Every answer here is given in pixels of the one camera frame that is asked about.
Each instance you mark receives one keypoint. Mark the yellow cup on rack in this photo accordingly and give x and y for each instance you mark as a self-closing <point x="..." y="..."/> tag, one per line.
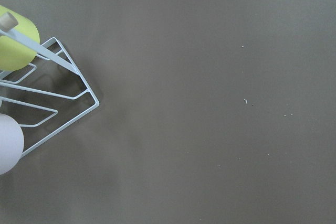
<point x="15" y="56"/>

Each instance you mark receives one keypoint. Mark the pink cup on rack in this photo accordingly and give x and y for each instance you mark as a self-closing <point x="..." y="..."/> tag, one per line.
<point x="12" y="143"/>

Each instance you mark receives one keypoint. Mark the white wire cup rack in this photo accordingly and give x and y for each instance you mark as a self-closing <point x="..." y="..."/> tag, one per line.
<point x="46" y="96"/>

